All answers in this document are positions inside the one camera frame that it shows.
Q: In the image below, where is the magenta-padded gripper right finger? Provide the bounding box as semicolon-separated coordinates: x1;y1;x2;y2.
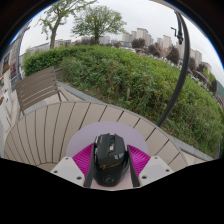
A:
126;143;175;188

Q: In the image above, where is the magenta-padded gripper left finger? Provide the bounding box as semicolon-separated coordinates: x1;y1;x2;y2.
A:
50;142;98;188

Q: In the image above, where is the black computer mouse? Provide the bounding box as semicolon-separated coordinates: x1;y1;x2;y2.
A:
92;133;130;188

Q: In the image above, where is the lilac mouse pad with wrist rest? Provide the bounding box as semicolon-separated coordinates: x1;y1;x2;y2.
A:
65;120;150;192

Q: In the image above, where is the brown slatted chair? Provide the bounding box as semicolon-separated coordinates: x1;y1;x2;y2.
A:
14;65;69;116

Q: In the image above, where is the dark curved parasol pole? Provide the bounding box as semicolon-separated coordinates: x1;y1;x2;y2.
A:
156;11;191;128

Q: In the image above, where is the group of apartment buildings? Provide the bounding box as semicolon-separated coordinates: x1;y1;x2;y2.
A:
121;27;213;74

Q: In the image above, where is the thin-trunked sparse tree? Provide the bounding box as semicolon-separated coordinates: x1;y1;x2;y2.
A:
36;0;98;50

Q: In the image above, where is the round leafy tree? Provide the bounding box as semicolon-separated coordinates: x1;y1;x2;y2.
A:
71;4;128;44

